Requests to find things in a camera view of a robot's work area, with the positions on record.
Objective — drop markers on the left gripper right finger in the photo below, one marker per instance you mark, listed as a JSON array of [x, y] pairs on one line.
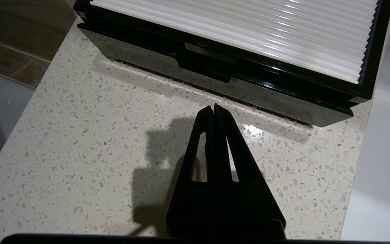
[[252, 203]]

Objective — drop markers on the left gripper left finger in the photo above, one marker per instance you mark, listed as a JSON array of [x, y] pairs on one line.
[[188, 203]]

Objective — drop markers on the white rectangular plate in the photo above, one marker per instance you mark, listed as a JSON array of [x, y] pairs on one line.
[[232, 30]]

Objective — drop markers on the black amenity box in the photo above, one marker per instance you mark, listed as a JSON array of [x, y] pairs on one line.
[[377, 51]]

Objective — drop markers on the white sink basin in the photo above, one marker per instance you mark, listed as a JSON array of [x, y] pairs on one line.
[[384, 169]]

